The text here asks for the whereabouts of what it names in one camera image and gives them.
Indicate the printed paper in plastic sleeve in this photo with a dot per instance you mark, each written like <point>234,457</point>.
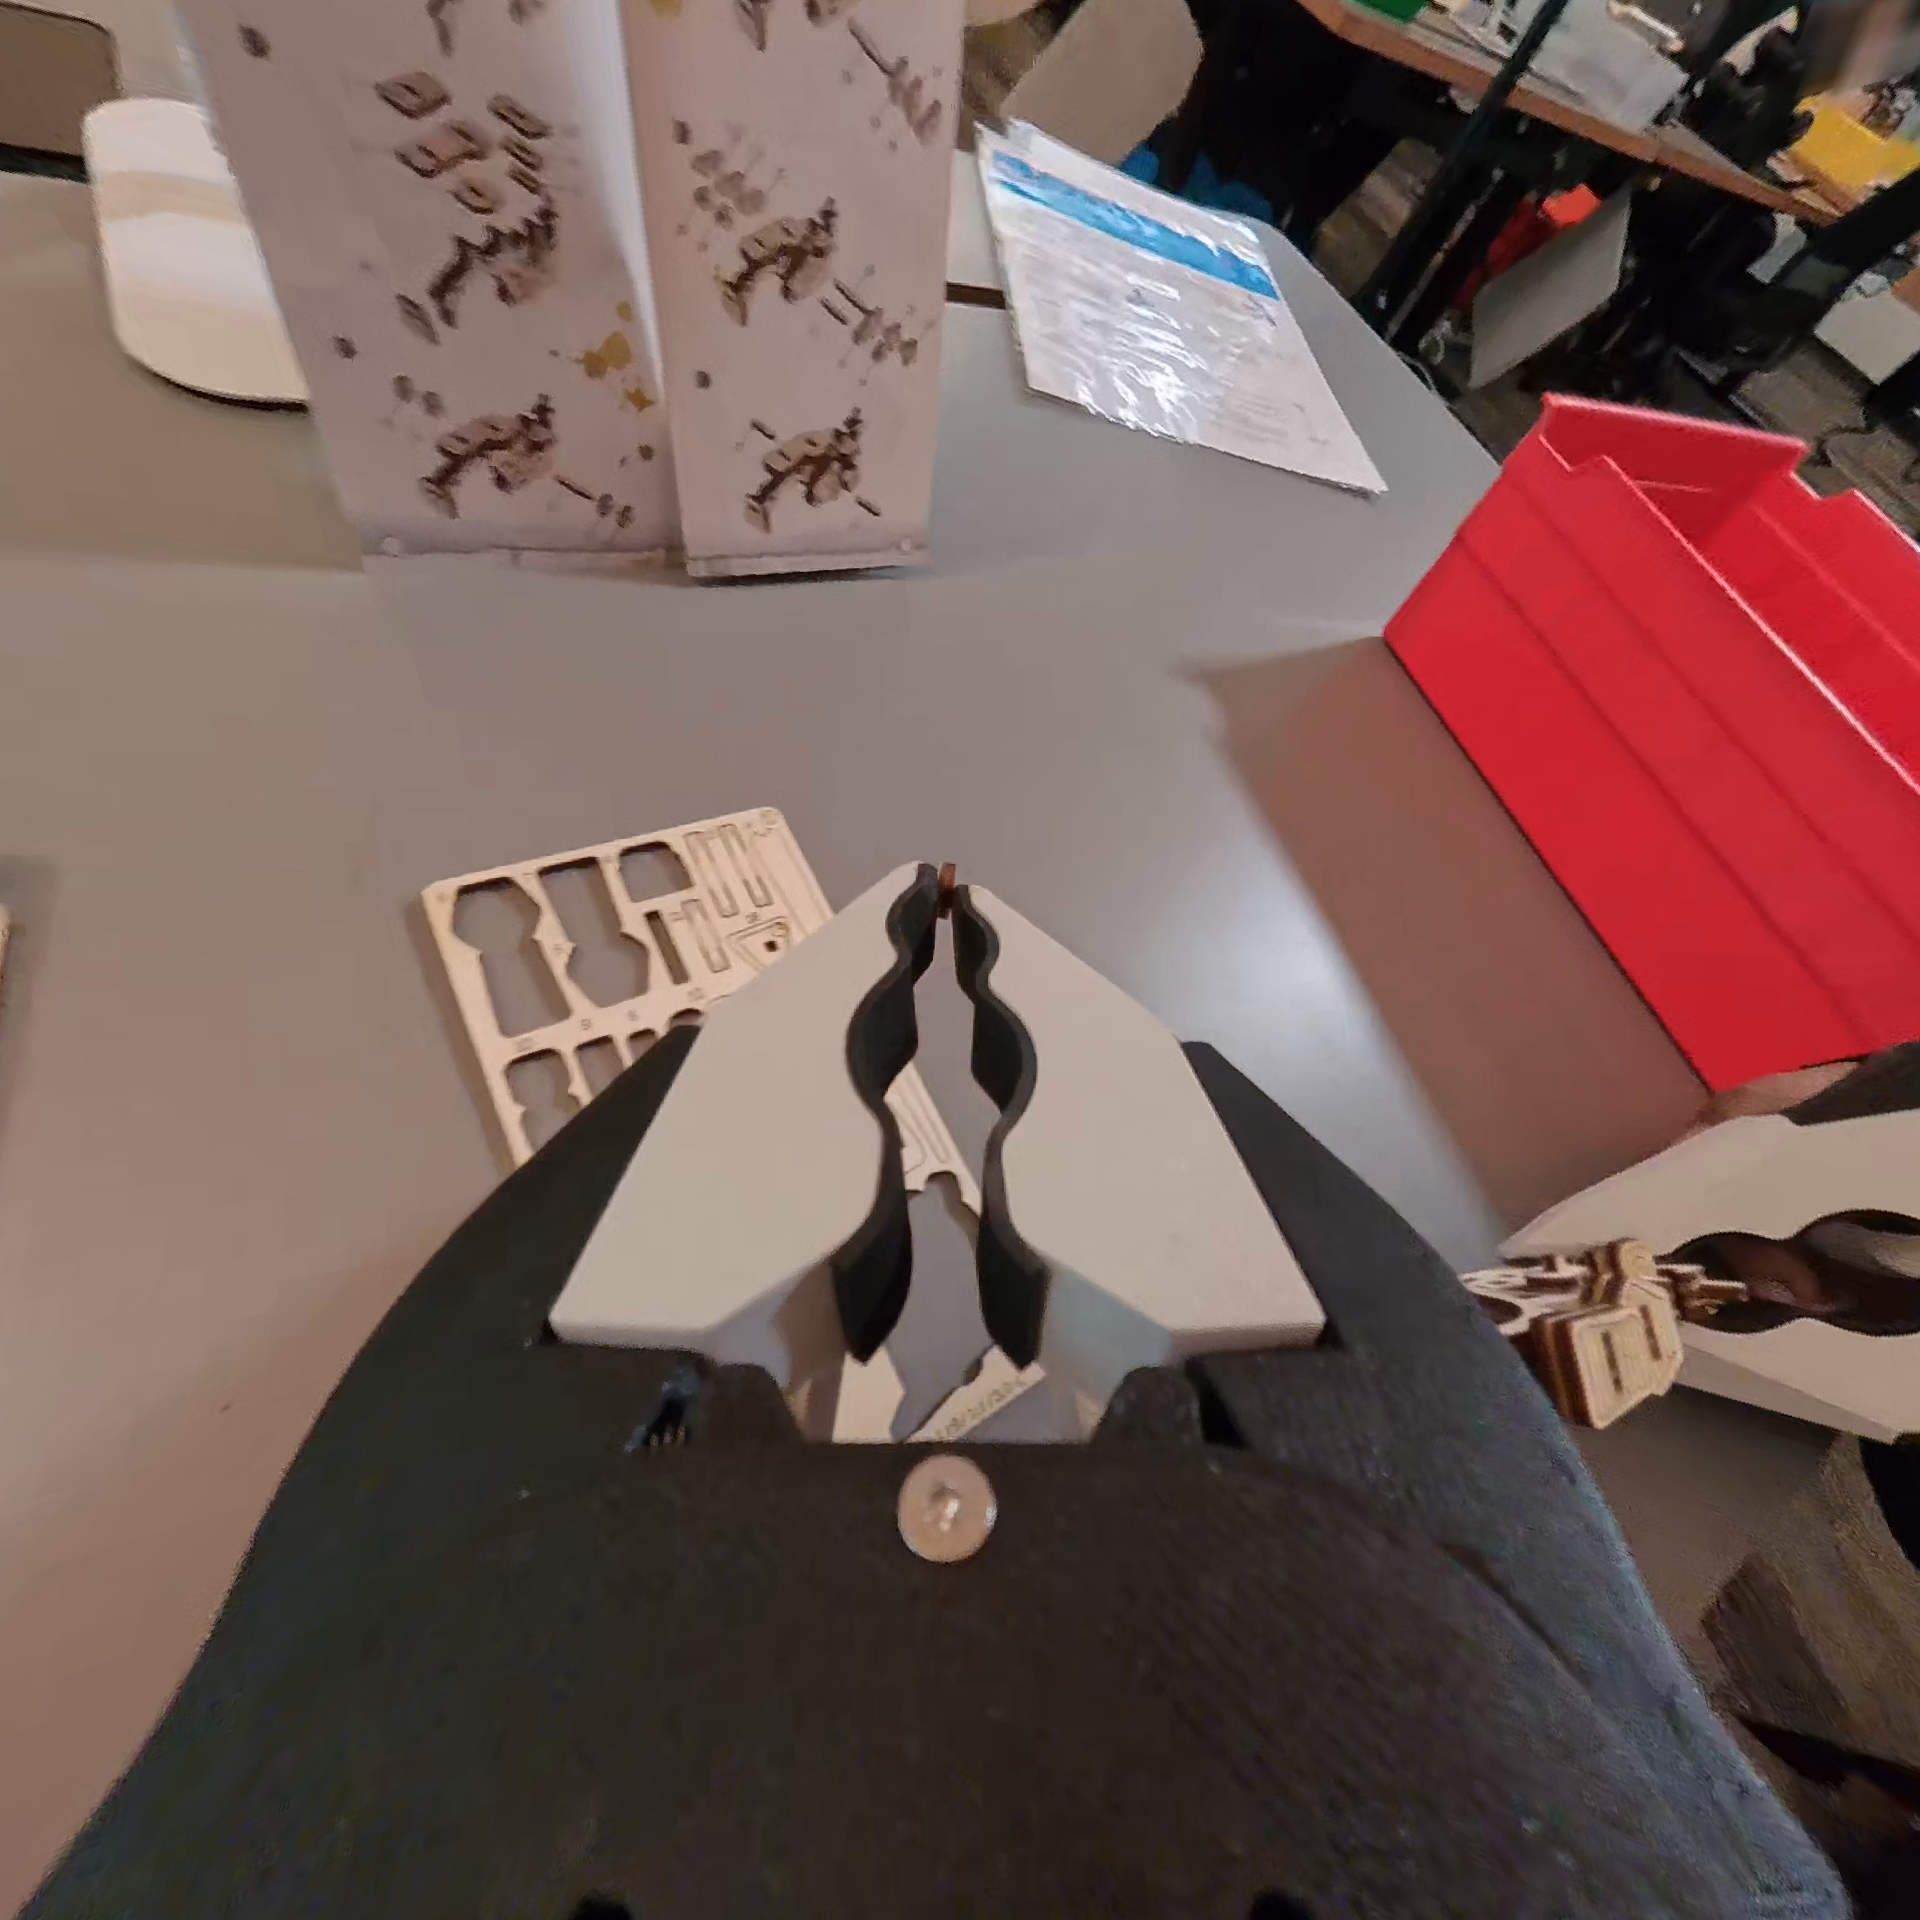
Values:
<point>1155,299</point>

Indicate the dark flat tray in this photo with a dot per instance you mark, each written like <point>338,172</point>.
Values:
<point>52,75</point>

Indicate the red plastic bin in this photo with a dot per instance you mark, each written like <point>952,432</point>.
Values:
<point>1651,780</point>

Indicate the white rounded flat board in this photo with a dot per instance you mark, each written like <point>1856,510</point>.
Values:
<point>180,255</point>

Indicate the wooden background table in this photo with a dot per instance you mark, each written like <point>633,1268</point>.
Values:
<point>1588,105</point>

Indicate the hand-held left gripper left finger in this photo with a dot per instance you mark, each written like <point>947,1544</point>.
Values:
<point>721,1184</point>

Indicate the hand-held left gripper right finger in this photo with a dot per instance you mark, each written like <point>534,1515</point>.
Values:
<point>1155,1184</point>

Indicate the yellow box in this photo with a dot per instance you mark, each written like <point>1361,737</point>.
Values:
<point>1851,150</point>

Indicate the grey desk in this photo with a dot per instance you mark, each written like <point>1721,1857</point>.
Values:
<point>1050,704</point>

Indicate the laser-cut plywood puzzle sheet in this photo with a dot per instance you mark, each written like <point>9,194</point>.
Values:
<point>494,1036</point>

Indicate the wooden puzzle model assembly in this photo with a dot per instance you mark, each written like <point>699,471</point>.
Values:
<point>1605,1320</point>

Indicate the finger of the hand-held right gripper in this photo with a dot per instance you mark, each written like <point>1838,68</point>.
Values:
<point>1816,1371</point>
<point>1739,1178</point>

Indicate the folded assembly instruction booklet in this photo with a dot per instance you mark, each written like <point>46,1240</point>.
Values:
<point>523,299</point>

